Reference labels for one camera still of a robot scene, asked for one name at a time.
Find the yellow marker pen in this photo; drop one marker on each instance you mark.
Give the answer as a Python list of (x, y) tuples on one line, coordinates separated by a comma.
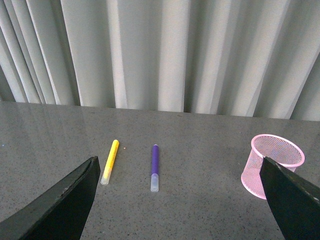
[(110, 163)]

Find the grey pleated curtain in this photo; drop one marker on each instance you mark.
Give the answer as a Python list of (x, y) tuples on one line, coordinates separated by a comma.
[(253, 58)]

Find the purple marker pen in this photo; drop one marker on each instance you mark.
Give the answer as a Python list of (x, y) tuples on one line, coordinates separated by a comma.
[(154, 180)]

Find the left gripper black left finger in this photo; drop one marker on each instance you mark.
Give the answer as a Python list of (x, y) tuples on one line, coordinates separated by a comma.
[(61, 212)]

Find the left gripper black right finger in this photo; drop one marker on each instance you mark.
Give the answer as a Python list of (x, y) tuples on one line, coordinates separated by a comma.
[(293, 201)]

